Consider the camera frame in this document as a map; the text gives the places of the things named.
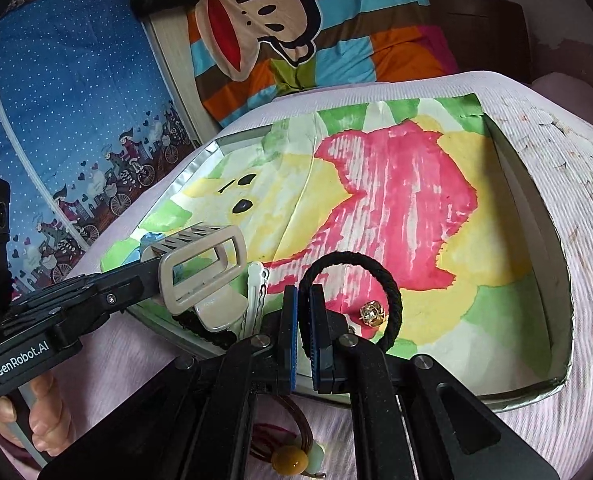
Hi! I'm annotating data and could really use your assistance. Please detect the blue dotted fabric wardrobe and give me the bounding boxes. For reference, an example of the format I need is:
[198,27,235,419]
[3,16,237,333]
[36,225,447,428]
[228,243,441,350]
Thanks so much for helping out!
[0,0,202,291]

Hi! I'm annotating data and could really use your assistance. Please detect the beige hair claw clip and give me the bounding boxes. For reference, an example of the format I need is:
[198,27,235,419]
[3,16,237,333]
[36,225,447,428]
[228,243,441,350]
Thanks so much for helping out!
[139,224,250,333]

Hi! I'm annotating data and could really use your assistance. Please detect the black hair tie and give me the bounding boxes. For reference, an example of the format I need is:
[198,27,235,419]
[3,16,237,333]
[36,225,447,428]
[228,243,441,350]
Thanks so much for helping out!
[299,251,403,353]

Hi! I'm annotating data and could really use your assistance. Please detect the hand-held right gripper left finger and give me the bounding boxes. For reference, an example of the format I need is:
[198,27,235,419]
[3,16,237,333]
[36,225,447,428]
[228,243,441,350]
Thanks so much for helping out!
[36,285,300,480]

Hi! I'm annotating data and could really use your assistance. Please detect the dark wooden headboard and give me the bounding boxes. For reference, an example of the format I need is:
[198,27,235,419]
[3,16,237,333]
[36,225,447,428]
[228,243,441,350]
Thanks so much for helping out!
[424,0,532,86]

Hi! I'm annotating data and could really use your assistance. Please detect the striped monkey print sheet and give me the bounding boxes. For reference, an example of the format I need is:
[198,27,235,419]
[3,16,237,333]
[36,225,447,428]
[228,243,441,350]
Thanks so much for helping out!
[184,0,460,128]

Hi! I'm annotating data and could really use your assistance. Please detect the brown beaded hair tie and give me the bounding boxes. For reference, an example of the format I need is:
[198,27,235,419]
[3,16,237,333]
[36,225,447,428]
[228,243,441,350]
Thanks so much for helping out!
[249,395,327,480]

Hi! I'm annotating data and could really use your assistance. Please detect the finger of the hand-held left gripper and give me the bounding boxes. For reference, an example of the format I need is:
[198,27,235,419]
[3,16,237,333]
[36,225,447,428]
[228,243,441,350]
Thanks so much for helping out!
[51,257,166,347]
[11,261,150,322]

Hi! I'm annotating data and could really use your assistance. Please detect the white duckbill hair clip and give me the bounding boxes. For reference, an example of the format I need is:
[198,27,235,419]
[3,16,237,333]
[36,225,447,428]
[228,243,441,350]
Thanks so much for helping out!
[241,261,270,338]

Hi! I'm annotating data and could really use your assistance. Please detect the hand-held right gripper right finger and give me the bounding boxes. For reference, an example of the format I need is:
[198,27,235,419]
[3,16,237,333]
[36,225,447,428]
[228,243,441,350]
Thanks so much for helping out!
[311,284,547,480]

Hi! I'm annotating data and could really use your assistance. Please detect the red hair accessory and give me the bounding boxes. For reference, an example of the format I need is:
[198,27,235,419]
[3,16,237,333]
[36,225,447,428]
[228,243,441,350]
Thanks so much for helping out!
[249,422,290,461]

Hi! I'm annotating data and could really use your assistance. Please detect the shallow box with painted lining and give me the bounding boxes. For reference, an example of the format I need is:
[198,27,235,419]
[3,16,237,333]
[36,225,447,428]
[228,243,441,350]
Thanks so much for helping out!
[99,92,575,413]

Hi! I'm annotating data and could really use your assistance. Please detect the pink pillow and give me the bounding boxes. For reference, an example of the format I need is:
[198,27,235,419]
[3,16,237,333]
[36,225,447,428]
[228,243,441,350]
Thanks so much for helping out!
[529,72,593,141]

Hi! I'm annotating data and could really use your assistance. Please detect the gold stud earring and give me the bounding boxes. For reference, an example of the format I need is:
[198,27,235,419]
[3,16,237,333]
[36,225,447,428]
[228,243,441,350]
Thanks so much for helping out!
[359,301,385,326]

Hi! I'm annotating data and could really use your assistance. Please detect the beige wooden cabinet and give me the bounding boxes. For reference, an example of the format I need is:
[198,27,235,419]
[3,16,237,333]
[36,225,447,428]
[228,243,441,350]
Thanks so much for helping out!
[126,0,222,151]

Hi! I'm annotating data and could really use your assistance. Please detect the person's left hand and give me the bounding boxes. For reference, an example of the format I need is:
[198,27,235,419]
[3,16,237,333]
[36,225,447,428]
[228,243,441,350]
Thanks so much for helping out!
[0,370,75,461]

